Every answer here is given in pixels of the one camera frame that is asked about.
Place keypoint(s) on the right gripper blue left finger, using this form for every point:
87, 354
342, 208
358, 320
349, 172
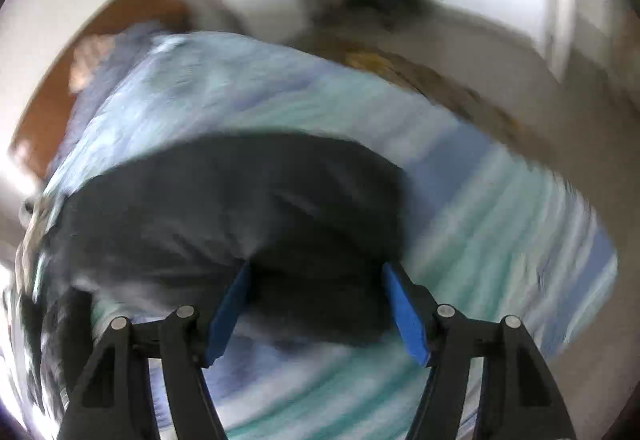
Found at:
222, 323

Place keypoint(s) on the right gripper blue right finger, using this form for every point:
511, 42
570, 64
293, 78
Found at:
409, 323

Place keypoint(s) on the black padded jacket green trim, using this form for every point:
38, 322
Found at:
311, 220

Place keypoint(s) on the blue green striped bedsheet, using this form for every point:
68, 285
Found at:
507, 260

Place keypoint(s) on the dark blue checked pillow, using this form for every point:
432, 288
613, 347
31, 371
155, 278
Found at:
131, 47

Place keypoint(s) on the striped orange white pillow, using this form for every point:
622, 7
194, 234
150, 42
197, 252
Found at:
89, 54

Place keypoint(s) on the brown wooden headboard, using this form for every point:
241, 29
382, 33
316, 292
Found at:
43, 123

